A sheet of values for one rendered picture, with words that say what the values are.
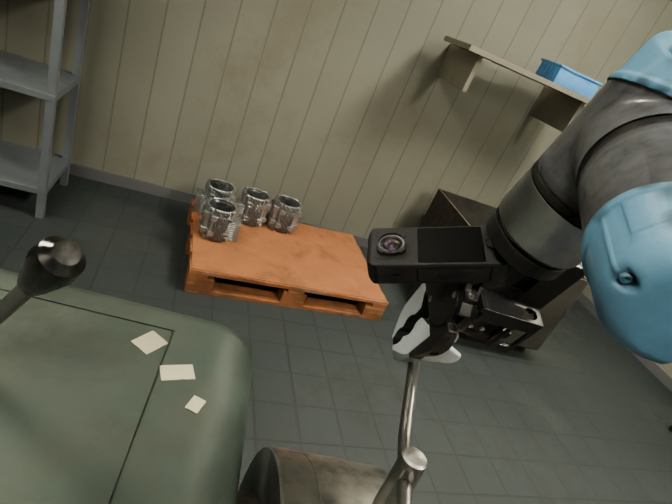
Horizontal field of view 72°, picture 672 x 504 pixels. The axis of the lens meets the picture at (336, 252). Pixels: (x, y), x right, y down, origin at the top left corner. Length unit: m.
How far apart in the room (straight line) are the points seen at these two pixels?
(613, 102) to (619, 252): 0.12
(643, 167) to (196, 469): 0.36
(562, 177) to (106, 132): 3.29
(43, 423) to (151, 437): 0.08
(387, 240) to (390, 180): 3.31
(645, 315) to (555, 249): 0.14
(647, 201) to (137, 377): 0.39
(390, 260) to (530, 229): 0.11
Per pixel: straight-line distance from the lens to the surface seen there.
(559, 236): 0.35
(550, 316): 3.42
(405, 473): 0.40
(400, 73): 3.47
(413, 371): 0.49
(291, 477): 0.46
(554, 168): 0.34
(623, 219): 0.24
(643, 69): 0.33
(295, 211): 3.18
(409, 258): 0.38
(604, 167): 0.28
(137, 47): 3.31
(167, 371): 0.46
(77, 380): 0.45
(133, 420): 0.43
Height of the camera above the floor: 1.59
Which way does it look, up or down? 26 degrees down
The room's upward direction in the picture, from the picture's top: 24 degrees clockwise
